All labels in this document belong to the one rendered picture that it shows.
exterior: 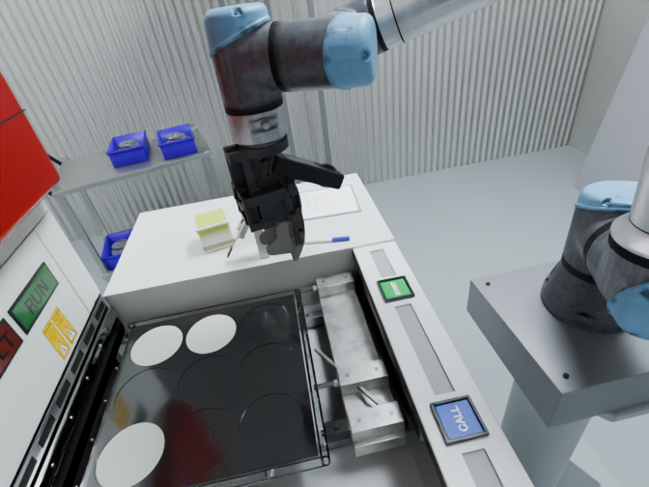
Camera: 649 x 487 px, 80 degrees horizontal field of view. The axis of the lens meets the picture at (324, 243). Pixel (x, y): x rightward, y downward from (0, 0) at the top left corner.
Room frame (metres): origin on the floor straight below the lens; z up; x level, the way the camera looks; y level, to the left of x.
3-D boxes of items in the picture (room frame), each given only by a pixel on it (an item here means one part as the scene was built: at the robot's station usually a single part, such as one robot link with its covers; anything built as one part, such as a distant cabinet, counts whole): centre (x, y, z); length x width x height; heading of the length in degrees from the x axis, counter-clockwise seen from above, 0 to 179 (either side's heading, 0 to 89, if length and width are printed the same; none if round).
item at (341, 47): (0.50, -0.04, 1.38); 0.11 x 0.11 x 0.08; 72
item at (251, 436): (0.43, 0.24, 0.90); 0.34 x 0.34 x 0.01; 5
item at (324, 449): (0.45, 0.06, 0.90); 0.38 x 0.01 x 0.01; 5
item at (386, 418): (0.32, -0.04, 0.89); 0.08 x 0.03 x 0.03; 95
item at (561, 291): (0.47, -0.46, 0.96); 0.15 x 0.15 x 0.10
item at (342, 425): (0.31, 0.02, 0.90); 0.04 x 0.02 x 0.03; 95
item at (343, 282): (0.64, -0.01, 0.89); 0.08 x 0.03 x 0.03; 95
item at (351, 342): (0.47, -0.02, 0.87); 0.36 x 0.08 x 0.03; 5
